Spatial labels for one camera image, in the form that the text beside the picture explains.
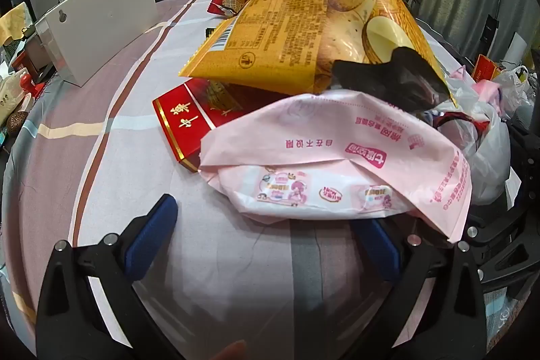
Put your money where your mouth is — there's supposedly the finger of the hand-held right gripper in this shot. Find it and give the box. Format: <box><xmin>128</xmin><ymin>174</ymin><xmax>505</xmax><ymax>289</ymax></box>
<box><xmin>464</xmin><ymin>208</ymin><xmax>540</xmax><ymax>293</ymax></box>

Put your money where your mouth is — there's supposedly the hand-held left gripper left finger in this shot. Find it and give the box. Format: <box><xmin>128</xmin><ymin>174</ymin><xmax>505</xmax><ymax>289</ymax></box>
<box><xmin>36</xmin><ymin>193</ymin><xmax>182</xmax><ymax>360</ymax></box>

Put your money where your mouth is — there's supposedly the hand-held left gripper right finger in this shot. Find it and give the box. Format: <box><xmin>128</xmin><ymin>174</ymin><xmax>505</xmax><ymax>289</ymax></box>
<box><xmin>350</xmin><ymin>217</ymin><xmax>488</xmax><ymax>360</ymax></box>

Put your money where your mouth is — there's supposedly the pink plastic wrapper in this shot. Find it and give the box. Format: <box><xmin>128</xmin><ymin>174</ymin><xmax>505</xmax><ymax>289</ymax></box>
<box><xmin>198</xmin><ymin>90</ymin><xmax>473</xmax><ymax>245</ymax></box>

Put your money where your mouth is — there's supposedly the red cigarette box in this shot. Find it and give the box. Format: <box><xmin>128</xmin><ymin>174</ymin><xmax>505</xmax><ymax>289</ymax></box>
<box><xmin>152</xmin><ymin>77</ymin><xmax>296</xmax><ymax>173</ymax></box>

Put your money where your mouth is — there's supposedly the yellow potato chip bag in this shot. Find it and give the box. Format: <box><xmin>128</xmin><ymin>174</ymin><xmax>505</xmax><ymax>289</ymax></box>
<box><xmin>178</xmin><ymin>0</ymin><xmax>460</xmax><ymax>110</ymax></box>

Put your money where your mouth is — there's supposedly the person's left hand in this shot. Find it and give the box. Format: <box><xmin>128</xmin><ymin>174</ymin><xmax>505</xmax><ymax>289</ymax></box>
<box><xmin>210</xmin><ymin>340</ymin><xmax>247</xmax><ymax>360</ymax></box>

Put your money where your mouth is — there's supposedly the red paper bag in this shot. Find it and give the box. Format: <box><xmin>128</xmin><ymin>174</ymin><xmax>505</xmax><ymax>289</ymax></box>
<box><xmin>470</xmin><ymin>54</ymin><xmax>505</xmax><ymax>84</ymax></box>

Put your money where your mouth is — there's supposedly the black stick vacuum stand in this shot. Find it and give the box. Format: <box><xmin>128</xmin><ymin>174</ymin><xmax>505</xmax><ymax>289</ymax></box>
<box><xmin>481</xmin><ymin>0</ymin><xmax>507</xmax><ymax>57</ymax></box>

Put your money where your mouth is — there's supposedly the white board box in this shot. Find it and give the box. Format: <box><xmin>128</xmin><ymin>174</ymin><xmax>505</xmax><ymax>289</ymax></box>
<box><xmin>36</xmin><ymin>0</ymin><xmax>163</xmax><ymax>86</ymax></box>

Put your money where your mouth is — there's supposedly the yellow cloth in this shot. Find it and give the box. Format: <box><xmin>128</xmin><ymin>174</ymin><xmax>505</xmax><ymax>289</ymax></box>
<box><xmin>0</xmin><ymin>1</ymin><xmax>34</xmax><ymax>44</ymax></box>

